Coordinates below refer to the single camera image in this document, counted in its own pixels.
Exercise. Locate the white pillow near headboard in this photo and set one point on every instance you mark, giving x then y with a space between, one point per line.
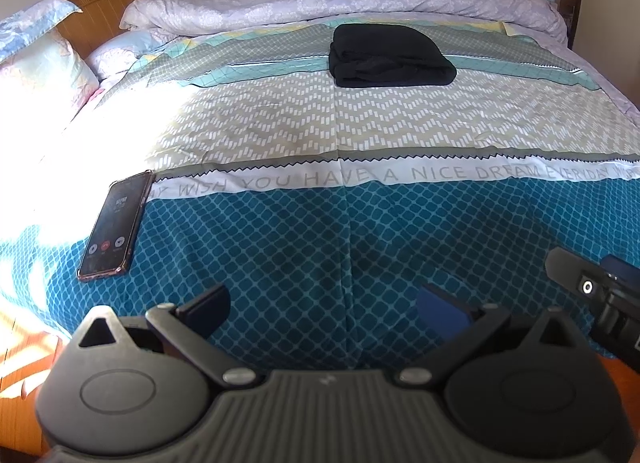
120 52

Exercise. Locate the black pants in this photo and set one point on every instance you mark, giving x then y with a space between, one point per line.
384 55

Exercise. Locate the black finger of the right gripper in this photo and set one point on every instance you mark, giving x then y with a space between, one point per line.
576 275

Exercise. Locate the wooden headboard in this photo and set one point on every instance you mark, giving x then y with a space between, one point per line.
95 24

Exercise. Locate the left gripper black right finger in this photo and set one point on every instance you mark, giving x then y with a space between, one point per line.
464 329

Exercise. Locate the black smartphone with call screen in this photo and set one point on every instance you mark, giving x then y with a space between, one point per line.
111 241

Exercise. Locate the floral pillow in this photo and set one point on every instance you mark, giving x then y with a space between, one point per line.
44 81

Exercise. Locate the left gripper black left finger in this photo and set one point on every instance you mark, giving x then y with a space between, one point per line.
186 330

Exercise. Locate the lavender floral duvet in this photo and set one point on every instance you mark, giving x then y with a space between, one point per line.
536 18

